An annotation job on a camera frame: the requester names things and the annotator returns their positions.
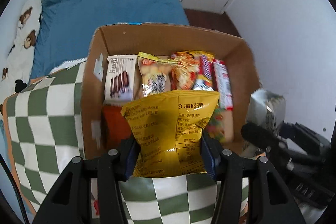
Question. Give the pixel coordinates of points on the silver foil snack packet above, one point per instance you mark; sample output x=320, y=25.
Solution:
x=265, y=116

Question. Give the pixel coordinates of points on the yellow biscuit bag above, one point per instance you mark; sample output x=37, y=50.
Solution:
x=155, y=72

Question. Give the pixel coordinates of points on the milk carton cardboard box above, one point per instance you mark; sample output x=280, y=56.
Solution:
x=162, y=40

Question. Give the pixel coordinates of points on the colourful candy packet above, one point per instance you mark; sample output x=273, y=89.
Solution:
x=221, y=126

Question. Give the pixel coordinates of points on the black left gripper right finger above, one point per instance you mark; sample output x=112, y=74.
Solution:
x=269, y=199

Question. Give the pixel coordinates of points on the red yellow noodle packet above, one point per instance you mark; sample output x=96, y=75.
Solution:
x=192, y=71

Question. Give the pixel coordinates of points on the yellow snack packet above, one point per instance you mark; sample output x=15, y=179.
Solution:
x=168, y=128

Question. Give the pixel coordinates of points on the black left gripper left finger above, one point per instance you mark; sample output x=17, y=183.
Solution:
x=69, y=199

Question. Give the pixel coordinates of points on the red white snack bar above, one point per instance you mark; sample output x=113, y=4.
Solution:
x=223, y=85

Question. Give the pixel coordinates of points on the orange snack packet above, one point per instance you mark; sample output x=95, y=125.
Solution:
x=114, y=127

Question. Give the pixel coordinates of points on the blue bed sheet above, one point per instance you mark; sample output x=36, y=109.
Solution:
x=67, y=26

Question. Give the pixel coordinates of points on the green white checkered mat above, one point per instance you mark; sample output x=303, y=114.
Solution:
x=43, y=134

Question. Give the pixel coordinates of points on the Franzzi cookie box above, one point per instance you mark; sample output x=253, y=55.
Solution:
x=119, y=82

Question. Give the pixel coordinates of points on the bear print pillow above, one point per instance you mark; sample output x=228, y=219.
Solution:
x=19, y=62

